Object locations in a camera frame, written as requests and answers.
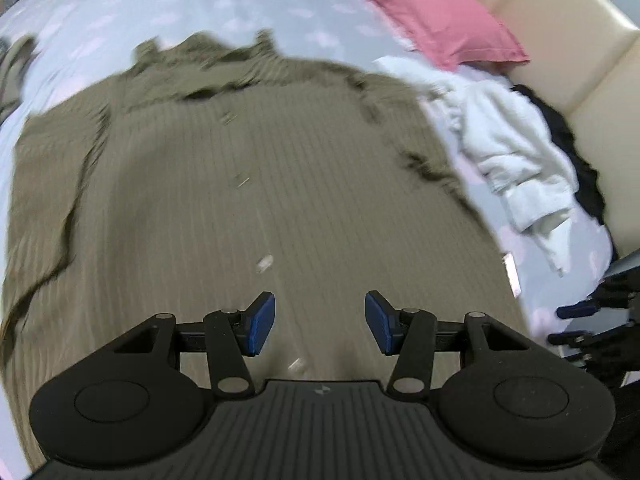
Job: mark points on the white waffle cloth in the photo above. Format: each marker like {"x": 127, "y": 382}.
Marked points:
{"x": 500, "y": 125}

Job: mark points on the olive striped shirt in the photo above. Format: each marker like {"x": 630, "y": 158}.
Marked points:
{"x": 250, "y": 185}

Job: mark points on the pink pillow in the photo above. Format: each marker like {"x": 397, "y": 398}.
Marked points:
{"x": 435, "y": 5}

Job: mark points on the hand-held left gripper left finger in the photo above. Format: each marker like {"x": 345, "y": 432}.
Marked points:
{"x": 261, "y": 322}

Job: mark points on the black garment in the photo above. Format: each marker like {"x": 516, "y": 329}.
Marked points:
{"x": 560, "y": 125}

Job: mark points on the beige padded headboard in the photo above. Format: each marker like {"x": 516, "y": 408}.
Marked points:
{"x": 575, "y": 35}

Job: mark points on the folded beige pants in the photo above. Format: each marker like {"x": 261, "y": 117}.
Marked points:
{"x": 15, "y": 70}

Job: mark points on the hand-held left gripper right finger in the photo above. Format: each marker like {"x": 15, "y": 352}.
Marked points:
{"x": 379, "y": 322}

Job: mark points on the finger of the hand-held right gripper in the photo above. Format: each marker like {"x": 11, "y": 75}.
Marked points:
{"x": 570, "y": 338}
{"x": 575, "y": 310}

